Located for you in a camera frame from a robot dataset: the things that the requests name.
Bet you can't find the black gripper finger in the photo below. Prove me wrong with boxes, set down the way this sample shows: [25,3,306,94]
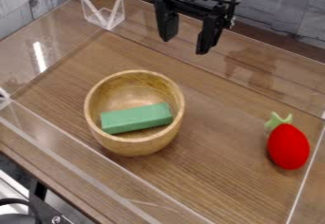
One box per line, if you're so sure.
[195,13,223,55]
[153,0,179,42]

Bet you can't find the red plush strawberry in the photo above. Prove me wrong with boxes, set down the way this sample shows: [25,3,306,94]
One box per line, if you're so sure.
[263,112,310,170]

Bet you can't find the wooden bowl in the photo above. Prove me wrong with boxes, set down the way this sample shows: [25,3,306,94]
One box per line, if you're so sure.
[84,69,186,157]

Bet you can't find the green rectangular block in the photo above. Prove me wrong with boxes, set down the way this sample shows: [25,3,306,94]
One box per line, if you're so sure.
[100,103,174,135]

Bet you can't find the clear acrylic tray walls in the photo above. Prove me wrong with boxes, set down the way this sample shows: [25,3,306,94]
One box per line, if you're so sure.
[0,0,325,224]

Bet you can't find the clear acrylic corner bracket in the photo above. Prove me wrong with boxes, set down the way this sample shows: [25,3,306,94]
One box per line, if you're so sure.
[80,0,125,30]

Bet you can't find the black table leg frame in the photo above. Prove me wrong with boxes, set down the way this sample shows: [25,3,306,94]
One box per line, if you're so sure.
[28,180,87,224]

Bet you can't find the black cable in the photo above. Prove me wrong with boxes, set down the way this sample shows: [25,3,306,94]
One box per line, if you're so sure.
[0,197,41,224]

